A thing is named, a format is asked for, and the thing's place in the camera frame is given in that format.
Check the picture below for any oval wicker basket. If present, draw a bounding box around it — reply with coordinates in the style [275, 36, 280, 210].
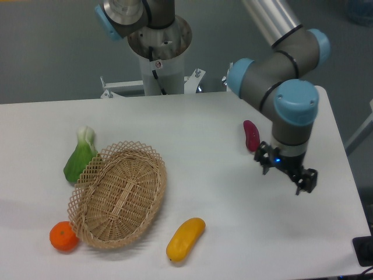
[68, 141, 167, 249]

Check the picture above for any yellow mango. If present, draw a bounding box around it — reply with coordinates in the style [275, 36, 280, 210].
[166, 218, 206, 263]

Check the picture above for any green bok choy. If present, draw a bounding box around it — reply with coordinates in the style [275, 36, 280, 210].
[64, 126, 98, 183]

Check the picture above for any black device at table edge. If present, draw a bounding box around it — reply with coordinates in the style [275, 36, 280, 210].
[352, 236, 372, 267]

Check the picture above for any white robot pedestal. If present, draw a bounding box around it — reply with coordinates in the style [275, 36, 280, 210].
[128, 16, 192, 82]

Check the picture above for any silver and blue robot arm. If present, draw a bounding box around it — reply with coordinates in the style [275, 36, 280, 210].
[95, 1, 330, 193]

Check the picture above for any orange tangerine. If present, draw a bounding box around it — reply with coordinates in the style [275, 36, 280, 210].
[49, 221, 79, 252]

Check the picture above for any purple sweet potato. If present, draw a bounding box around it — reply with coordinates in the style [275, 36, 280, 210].
[243, 120, 260, 152]

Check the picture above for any black cable on pedestal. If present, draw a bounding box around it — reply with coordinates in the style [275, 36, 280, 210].
[148, 45, 167, 96]

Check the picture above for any white metal mounting bracket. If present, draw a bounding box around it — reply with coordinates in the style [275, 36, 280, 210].
[100, 68, 206, 99]

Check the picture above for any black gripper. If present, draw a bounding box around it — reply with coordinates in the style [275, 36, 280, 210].
[254, 141, 318, 195]

